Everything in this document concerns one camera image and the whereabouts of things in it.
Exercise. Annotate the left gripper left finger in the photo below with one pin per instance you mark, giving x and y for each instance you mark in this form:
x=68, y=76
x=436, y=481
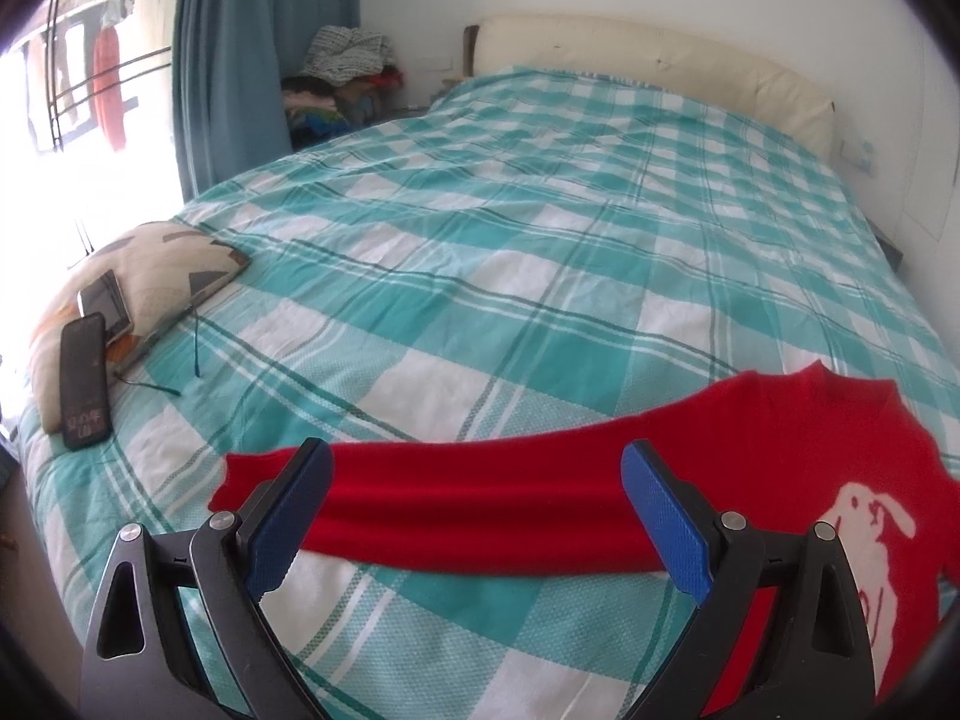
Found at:
x=140, y=660

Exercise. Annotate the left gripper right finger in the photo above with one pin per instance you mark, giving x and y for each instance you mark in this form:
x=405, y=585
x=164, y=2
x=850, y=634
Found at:
x=813, y=658

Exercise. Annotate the pile of clothes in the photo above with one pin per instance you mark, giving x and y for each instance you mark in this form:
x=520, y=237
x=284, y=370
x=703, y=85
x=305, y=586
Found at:
x=345, y=79

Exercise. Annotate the beige patterned pillow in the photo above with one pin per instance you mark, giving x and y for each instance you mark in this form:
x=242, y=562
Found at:
x=164, y=270

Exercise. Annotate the teal plaid bed sheet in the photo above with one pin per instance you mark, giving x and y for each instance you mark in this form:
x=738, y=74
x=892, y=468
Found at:
x=541, y=251

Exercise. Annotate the red hanging garment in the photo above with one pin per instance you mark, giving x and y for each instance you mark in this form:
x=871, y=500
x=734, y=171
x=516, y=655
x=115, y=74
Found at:
x=108, y=104

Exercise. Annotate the black window railing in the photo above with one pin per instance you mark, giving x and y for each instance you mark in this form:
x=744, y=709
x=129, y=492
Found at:
x=67, y=39

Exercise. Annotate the cream padded headboard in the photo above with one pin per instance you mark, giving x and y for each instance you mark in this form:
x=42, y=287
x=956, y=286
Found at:
x=693, y=66

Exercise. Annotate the blue curtain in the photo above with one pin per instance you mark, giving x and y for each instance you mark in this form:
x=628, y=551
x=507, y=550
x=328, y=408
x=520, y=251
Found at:
x=229, y=58

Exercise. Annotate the white wall socket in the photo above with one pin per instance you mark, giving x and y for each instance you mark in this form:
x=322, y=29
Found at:
x=859, y=153

